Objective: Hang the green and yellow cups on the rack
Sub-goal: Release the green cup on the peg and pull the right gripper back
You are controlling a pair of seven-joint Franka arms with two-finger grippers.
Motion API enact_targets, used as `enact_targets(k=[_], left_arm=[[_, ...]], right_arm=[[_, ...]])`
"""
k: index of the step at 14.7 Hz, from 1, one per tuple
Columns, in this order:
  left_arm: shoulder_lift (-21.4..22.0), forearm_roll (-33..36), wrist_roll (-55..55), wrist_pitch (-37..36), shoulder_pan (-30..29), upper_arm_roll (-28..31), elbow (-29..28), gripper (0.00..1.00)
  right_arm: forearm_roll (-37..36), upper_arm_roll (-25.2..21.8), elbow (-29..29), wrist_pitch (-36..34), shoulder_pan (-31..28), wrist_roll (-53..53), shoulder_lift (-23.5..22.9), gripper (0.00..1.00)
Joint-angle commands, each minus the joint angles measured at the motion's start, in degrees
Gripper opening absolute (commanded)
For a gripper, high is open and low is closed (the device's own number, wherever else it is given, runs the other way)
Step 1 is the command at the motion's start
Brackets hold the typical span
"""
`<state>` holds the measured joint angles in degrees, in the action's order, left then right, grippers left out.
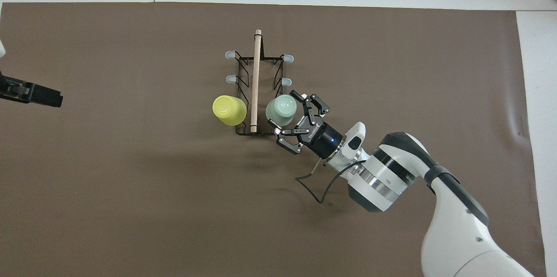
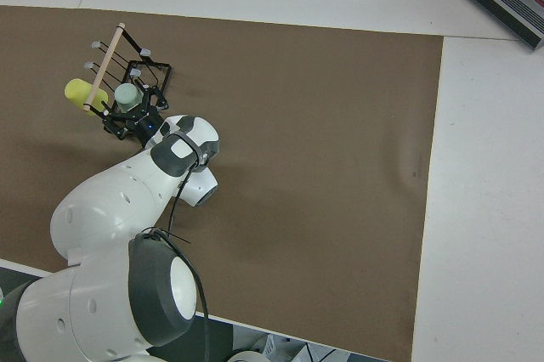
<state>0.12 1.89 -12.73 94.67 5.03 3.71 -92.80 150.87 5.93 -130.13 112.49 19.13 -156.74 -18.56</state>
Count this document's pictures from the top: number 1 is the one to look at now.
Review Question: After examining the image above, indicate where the black wire cup rack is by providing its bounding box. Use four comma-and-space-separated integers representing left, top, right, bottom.
225, 29, 295, 136

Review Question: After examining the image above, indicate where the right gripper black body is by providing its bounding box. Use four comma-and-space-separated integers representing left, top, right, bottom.
299, 118, 347, 159

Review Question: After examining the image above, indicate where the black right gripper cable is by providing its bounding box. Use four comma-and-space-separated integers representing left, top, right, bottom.
295, 160, 367, 204

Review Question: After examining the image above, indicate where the yellow plastic cup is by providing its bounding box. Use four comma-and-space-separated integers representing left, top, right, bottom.
212, 95, 247, 126

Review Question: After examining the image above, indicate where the pale green plastic cup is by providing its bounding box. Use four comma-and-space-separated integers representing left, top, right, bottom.
265, 94, 298, 126

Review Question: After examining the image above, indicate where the brown table mat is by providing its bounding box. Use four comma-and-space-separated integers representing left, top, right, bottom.
0, 2, 548, 277

